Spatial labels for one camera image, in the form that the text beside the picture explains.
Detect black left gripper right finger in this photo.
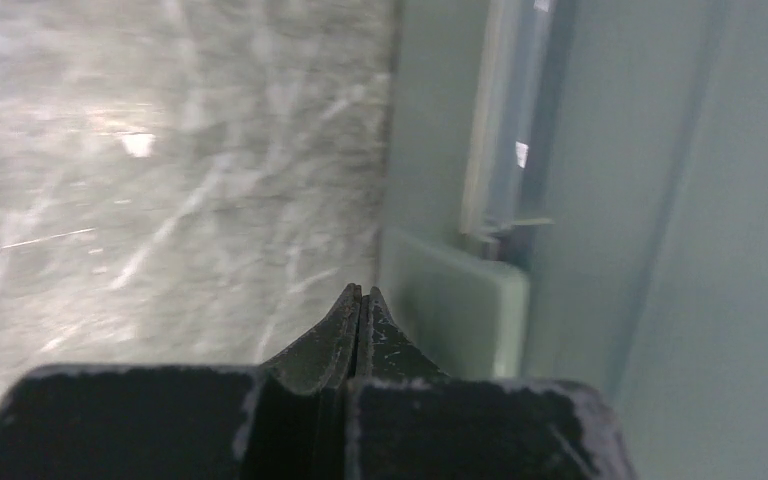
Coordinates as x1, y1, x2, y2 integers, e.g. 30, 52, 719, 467
346, 289, 636, 479

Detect green toolbox latch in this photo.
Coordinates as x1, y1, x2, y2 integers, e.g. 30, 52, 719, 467
378, 228, 530, 379

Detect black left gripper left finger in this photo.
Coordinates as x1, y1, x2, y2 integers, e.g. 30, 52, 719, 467
0, 284, 363, 479

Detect green toolbox base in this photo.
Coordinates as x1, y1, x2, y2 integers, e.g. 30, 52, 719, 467
373, 0, 768, 480

